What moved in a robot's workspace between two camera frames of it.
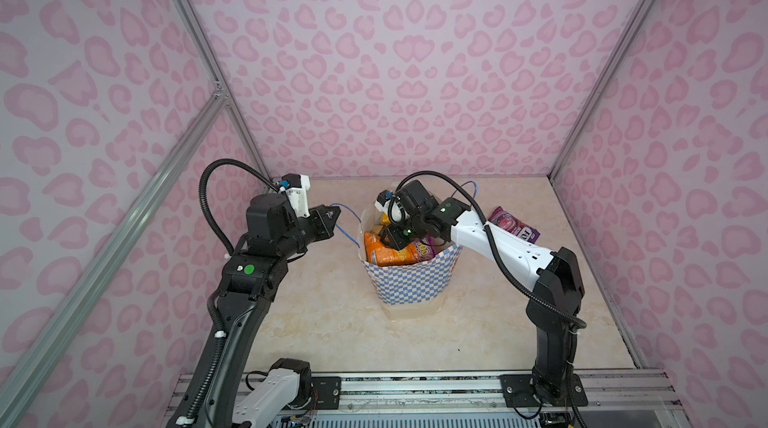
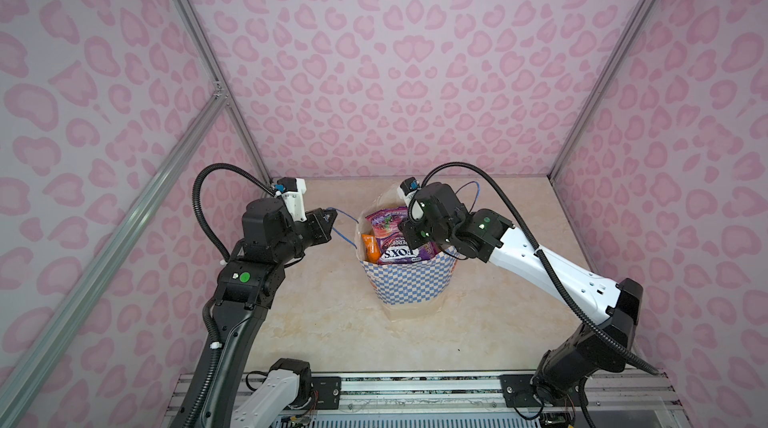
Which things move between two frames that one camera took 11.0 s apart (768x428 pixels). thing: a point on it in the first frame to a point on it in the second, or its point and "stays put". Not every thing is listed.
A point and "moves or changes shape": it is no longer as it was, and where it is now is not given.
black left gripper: x=324 y=225 stays put
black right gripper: x=395 y=240 to x=408 y=227
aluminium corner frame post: x=186 y=6 stays put
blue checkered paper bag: x=415 y=291 stays put
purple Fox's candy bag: x=514 y=226 moves or changes shape
